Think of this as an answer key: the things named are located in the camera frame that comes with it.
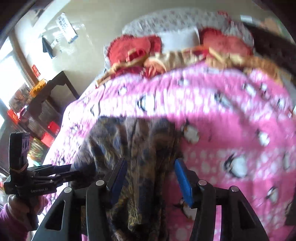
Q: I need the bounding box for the dark floral batik garment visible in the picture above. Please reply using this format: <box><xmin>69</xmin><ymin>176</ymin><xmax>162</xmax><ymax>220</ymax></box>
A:
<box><xmin>70</xmin><ymin>116</ymin><xmax>181</xmax><ymax>240</ymax></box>

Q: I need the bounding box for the magenta left sleeve forearm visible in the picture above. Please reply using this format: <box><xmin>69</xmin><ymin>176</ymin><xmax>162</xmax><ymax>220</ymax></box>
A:
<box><xmin>1</xmin><ymin>203</ymin><xmax>28</xmax><ymax>240</ymax></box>

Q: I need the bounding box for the person's left hand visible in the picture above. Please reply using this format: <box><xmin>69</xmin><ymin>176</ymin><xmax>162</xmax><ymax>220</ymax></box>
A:
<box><xmin>6</xmin><ymin>194</ymin><xmax>49</xmax><ymax>216</ymax></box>

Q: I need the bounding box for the red box on floor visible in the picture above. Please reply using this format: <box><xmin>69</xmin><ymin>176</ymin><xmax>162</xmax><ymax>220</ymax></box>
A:
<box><xmin>41</xmin><ymin>121</ymin><xmax>60</xmax><ymax>148</ymax></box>

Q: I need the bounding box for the dark wooden side table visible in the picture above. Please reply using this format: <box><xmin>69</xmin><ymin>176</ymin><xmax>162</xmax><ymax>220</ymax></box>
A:
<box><xmin>18</xmin><ymin>71</ymin><xmax>80</xmax><ymax>139</ymax></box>

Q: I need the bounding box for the pink penguin blanket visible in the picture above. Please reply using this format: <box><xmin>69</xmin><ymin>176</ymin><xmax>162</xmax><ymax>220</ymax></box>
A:
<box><xmin>44</xmin><ymin>63</ymin><xmax>295</xmax><ymax>240</ymax></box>

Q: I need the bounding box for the left red heart pillow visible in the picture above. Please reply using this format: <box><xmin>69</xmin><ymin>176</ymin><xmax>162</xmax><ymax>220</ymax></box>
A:
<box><xmin>106</xmin><ymin>35</ymin><xmax>162</xmax><ymax>66</ymax></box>

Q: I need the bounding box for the red heart pillow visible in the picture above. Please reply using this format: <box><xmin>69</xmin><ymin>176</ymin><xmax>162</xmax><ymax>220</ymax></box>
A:
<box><xmin>106</xmin><ymin>35</ymin><xmax>162</xmax><ymax>66</ymax></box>
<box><xmin>199</xmin><ymin>28</ymin><xmax>253</xmax><ymax>56</ymax></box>

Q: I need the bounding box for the gold and red satin cloth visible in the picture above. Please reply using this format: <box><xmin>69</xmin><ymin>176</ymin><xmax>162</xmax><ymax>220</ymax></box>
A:
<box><xmin>96</xmin><ymin>46</ymin><xmax>283</xmax><ymax>88</ymax></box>

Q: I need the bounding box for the dark carved nightstand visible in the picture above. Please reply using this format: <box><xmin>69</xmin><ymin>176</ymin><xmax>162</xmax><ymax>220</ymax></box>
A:
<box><xmin>243</xmin><ymin>23</ymin><xmax>295</xmax><ymax>77</ymax></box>

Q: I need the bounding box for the right red heart pillow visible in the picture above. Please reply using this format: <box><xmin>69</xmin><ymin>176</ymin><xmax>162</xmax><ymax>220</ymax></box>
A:
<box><xmin>199</xmin><ymin>28</ymin><xmax>253</xmax><ymax>56</ymax></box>

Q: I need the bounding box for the white rectangular pillow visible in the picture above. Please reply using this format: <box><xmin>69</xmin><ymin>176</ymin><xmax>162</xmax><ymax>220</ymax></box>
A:
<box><xmin>157</xmin><ymin>27</ymin><xmax>200</xmax><ymax>53</ymax></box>

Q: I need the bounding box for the floral quilt headboard pillow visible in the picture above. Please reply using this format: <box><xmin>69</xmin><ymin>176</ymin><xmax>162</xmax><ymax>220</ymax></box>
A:
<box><xmin>102</xmin><ymin>9</ymin><xmax>255</xmax><ymax>68</ymax></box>

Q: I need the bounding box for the paper calendar on wall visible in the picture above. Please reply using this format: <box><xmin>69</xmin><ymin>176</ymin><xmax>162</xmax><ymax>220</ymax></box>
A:
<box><xmin>56</xmin><ymin>13</ymin><xmax>78</xmax><ymax>44</ymax></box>

